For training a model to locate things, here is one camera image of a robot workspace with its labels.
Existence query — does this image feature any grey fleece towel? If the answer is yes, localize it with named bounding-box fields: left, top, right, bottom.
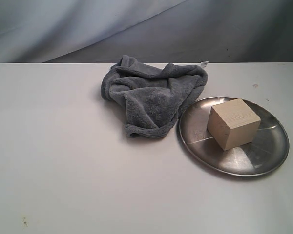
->
left=101, top=55, right=208, bottom=138

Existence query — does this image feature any wooden cube block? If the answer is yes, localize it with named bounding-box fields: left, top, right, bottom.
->
left=207, top=98, right=261, bottom=151

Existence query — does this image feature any white backdrop sheet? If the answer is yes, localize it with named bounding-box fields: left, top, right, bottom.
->
left=0, top=0, right=293, bottom=63

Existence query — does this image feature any round steel plate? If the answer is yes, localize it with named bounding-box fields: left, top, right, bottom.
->
left=177, top=97, right=290, bottom=177

